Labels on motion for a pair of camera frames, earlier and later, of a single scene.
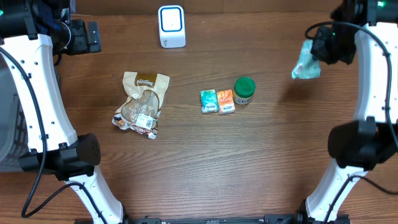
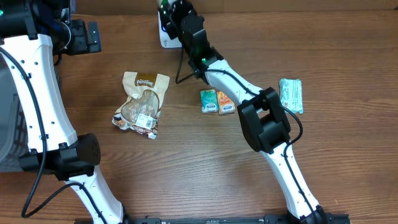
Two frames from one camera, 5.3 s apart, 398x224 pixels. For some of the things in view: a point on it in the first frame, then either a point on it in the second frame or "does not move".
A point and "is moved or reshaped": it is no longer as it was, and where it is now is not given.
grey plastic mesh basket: [13, 139] does not move
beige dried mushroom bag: [145, 93] does not move
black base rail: [270, 219] does not move
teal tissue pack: [209, 101] does not move
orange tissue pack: [226, 101] does not move
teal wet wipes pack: [307, 67] → [291, 93]
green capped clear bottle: [244, 89] is moved or reshaped
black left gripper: [85, 45] does not move
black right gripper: [319, 52] → [170, 25]
